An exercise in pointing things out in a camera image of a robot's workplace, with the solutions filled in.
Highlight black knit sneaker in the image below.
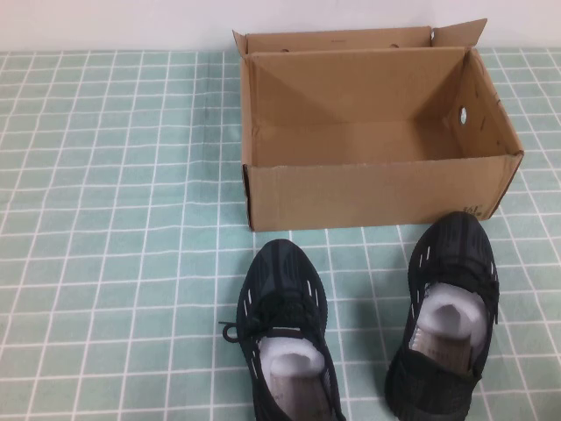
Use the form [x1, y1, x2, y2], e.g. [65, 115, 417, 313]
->
[383, 210, 501, 421]
[218, 239, 347, 421]

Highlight brown cardboard shoe box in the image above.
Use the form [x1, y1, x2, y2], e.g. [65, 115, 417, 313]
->
[231, 18, 525, 232]

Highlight white foam shoe insert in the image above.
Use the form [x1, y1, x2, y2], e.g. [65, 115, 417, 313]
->
[258, 336, 325, 387]
[414, 282, 479, 347]

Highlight green white checked tablecloth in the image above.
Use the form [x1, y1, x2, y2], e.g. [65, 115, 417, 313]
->
[0, 43, 561, 421]

